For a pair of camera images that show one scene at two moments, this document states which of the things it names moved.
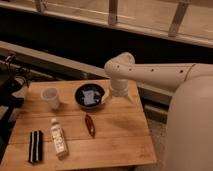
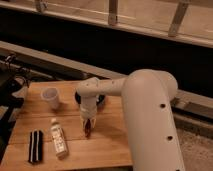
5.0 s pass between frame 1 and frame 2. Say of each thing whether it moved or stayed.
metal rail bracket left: stayed
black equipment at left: stayed
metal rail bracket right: stayed
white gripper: moved
